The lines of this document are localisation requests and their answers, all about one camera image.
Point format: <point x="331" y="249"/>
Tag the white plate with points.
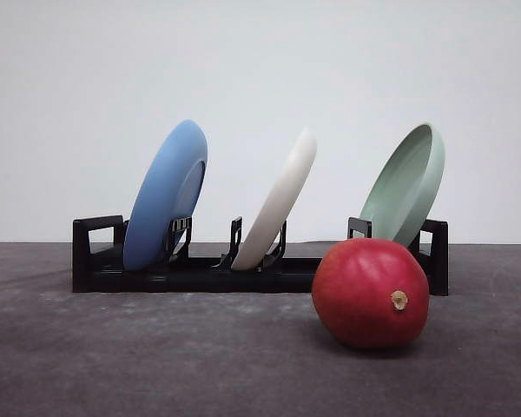
<point x="255" y="247"/>

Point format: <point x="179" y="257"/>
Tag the red pomegranate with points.
<point x="371" y="293"/>

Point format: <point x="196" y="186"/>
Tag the blue plate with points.
<point x="170" y="190"/>

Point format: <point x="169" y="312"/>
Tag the green plate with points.
<point x="402" y="190"/>

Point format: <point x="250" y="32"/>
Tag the black dish rack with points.
<point x="100" y="265"/>

